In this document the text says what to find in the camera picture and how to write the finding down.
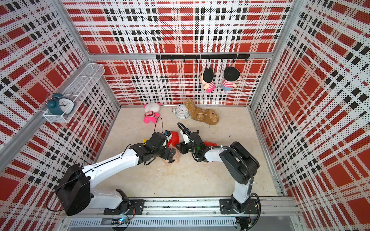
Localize hanging doll blue pants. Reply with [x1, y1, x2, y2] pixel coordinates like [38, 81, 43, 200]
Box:
[221, 66, 241, 91]

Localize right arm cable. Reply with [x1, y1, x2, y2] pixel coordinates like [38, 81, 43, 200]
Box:
[177, 122, 262, 229]

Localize brown teddy bear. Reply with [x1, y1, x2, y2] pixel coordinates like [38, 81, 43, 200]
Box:
[185, 98, 219, 125]

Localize red piggy bank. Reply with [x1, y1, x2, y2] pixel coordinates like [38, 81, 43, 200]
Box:
[204, 141, 217, 146]
[167, 131, 180, 147]

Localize green circuit board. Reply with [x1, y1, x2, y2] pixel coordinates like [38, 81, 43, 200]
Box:
[111, 215, 131, 227]

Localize left camera cable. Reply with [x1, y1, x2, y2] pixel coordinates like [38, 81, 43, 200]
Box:
[153, 116, 164, 134]

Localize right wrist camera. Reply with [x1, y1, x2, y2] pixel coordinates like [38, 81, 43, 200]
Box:
[181, 132, 190, 144]

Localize pink white plush pig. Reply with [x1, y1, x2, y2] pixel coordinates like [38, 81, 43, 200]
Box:
[144, 102, 161, 124]

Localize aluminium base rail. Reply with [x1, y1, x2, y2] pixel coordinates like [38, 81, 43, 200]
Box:
[58, 196, 305, 231]

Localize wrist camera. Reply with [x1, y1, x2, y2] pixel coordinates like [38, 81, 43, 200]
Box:
[164, 130, 172, 140]
[181, 132, 190, 144]

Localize black hook rail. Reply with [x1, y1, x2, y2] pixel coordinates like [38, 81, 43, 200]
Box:
[156, 54, 251, 62]

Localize white wire shelf basket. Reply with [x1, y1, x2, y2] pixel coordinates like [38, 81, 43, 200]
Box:
[43, 63, 105, 123]

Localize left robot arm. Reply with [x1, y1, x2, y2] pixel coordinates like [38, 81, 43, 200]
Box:
[55, 131, 176, 216]

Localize hanging doll pink outfit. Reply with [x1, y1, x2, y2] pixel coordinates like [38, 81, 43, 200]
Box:
[200, 68, 215, 93]

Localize pink piggy bank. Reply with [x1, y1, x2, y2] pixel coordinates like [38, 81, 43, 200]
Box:
[165, 147, 182, 166]

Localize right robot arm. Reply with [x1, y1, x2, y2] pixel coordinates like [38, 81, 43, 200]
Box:
[177, 131, 261, 214]

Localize teal alarm clock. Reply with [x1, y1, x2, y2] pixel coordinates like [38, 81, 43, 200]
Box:
[46, 93, 75, 115]

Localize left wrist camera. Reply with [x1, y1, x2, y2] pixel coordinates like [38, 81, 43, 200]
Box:
[164, 130, 172, 140]

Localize white alarm clock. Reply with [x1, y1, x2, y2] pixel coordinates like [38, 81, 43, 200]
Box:
[172, 104, 190, 119]

